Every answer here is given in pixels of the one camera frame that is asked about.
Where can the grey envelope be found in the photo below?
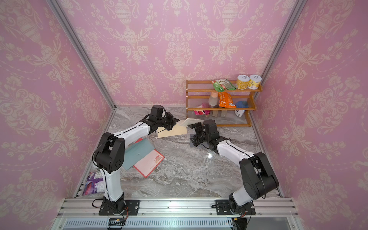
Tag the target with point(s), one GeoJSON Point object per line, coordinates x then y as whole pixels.
{"type": "Point", "coordinates": [192, 143]}

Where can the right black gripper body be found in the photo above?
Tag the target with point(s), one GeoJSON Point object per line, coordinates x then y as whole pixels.
{"type": "Point", "coordinates": [208, 139]}

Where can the pink beige bottle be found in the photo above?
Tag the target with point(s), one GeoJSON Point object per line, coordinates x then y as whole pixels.
{"type": "Point", "coordinates": [213, 99]}

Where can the aluminium front rail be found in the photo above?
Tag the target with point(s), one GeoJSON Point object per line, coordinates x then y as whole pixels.
{"type": "Point", "coordinates": [178, 214]}

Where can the magenta pink item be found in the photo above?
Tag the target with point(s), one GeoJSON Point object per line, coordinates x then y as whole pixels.
{"type": "Point", "coordinates": [203, 110]}

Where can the yellow can right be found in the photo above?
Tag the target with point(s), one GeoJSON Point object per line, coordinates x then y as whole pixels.
{"type": "Point", "coordinates": [254, 82]}

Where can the orange snack bag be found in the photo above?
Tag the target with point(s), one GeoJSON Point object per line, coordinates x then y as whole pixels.
{"type": "Point", "coordinates": [225, 100]}

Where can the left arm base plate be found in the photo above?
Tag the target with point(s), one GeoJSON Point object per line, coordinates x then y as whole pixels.
{"type": "Point", "coordinates": [119, 208]}

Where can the white cup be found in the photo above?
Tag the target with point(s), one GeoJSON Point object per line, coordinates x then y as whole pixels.
{"type": "Point", "coordinates": [239, 113]}

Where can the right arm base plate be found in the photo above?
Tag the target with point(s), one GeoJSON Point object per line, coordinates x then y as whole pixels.
{"type": "Point", "coordinates": [229, 207]}

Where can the cream yellow envelope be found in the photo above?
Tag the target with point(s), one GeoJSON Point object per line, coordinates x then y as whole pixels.
{"type": "Point", "coordinates": [176, 131]}

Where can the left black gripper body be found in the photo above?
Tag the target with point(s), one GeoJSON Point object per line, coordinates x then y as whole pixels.
{"type": "Point", "coordinates": [166, 121]}

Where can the green snack packet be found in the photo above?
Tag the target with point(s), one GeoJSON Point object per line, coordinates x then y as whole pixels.
{"type": "Point", "coordinates": [223, 85]}

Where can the tan bordered certificate paper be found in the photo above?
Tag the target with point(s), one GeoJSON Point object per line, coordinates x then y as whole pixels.
{"type": "Point", "coordinates": [189, 121]}

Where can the purple snack bag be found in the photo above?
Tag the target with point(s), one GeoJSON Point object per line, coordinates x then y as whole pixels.
{"type": "Point", "coordinates": [94, 184]}

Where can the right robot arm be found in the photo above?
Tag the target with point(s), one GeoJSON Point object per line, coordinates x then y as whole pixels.
{"type": "Point", "coordinates": [258, 176]}

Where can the blue cloth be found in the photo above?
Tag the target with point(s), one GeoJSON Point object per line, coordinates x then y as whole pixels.
{"type": "Point", "coordinates": [242, 104]}

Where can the teal green envelope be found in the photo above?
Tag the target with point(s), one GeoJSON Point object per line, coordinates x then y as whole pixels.
{"type": "Point", "coordinates": [136, 152]}

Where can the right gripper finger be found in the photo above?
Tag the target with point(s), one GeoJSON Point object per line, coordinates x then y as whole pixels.
{"type": "Point", "coordinates": [198, 141]}
{"type": "Point", "coordinates": [195, 125]}

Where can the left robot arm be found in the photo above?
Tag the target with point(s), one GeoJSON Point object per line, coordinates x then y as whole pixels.
{"type": "Point", "coordinates": [110, 154]}

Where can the red bordered pink card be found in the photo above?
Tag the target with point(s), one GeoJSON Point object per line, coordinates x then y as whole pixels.
{"type": "Point", "coordinates": [149, 163]}

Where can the wooden three-tier shelf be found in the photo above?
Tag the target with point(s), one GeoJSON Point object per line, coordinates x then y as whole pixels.
{"type": "Point", "coordinates": [198, 92]}

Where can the yellow can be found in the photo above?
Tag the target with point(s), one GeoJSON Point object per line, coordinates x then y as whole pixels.
{"type": "Point", "coordinates": [242, 82]}
{"type": "Point", "coordinates": [254, 82]}

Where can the yellow can left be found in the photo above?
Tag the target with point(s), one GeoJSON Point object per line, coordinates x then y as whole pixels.
{"type": "Point", "coordinates": [242, 82]}

